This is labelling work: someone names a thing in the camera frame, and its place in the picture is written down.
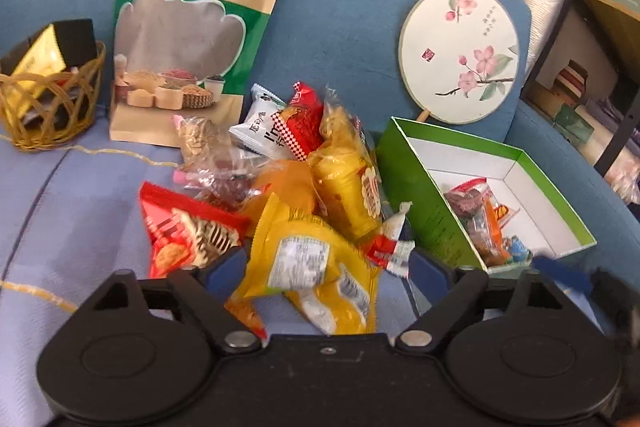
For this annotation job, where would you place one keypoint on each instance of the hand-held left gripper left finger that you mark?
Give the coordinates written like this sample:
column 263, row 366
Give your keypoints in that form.
column 231, row 263

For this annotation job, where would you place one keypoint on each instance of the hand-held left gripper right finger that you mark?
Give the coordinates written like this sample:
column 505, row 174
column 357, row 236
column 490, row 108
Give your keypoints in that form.
column 424, row 268

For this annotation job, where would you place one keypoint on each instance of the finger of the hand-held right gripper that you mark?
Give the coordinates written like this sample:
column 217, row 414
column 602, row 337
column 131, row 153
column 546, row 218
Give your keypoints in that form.
column 557, row 273

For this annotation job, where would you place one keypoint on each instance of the red cookie snack packet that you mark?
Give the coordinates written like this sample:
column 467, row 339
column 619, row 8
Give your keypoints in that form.
column 185, row 232

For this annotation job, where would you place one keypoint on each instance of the large yellow snack packet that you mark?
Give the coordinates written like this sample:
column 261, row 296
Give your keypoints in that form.
column 305, row 257

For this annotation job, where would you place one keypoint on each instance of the green cardboard box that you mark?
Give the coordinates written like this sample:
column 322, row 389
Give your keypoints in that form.
column 425, row 187

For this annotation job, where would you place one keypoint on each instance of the orange snack packet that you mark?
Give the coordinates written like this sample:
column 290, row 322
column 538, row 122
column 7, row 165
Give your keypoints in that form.
column 285, row 187

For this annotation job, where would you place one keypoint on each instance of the yellow snack packet red seal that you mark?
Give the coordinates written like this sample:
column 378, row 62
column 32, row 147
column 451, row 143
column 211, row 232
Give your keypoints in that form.
column 345, row 187

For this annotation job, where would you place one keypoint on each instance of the red checkered snack packet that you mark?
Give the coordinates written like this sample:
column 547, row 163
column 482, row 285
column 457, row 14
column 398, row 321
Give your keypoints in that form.
column 305, row 122

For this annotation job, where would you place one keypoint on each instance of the small red white packet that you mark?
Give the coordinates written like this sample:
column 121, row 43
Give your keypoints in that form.
column 392, row 247

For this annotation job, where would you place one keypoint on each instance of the small blue candy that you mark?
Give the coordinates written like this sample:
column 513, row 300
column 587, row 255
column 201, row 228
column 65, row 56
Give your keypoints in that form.
column 517, row 249

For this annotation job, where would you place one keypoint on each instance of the small orange clear packet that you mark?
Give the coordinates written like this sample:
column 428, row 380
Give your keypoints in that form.
column 495, row 232

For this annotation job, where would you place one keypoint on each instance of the brown red snack packet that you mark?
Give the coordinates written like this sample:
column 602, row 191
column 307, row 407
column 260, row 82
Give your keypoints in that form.
column 467, row 204

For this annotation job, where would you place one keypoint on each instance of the clear packet of nuts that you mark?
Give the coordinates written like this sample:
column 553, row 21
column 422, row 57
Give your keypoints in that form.
column 210, row 157

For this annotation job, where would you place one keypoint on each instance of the clear plastic bag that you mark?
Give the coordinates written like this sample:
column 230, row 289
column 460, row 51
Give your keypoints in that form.
column 625, row 177

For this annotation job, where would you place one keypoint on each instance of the black metal shelf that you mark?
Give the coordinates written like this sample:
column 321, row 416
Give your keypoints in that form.
column 612, row 152

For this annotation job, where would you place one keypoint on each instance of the white snack packet black print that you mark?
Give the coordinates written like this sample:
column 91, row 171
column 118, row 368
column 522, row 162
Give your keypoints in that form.
column 260, row 127

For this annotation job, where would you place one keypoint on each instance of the small dark green box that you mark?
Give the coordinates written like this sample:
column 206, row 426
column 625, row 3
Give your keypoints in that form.
column 575, row 124

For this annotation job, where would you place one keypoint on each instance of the striped brown box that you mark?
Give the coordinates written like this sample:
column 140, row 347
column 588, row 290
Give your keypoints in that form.
column 572, row 82

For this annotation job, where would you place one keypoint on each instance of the round floral hand fan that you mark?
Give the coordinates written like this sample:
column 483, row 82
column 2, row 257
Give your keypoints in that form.
column 450, row 57

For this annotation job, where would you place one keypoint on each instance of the wicker basket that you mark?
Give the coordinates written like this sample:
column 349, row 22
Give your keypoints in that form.
column 50, row 134

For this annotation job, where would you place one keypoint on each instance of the wooden tray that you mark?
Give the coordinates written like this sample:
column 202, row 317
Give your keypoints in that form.
column 615, row 22

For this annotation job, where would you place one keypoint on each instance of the blue sofa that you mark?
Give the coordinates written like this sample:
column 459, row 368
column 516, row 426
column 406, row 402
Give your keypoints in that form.
column 350, row 7

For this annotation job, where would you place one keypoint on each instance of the black and gold box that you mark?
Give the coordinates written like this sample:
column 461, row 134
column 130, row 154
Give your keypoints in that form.
column 75, row 39

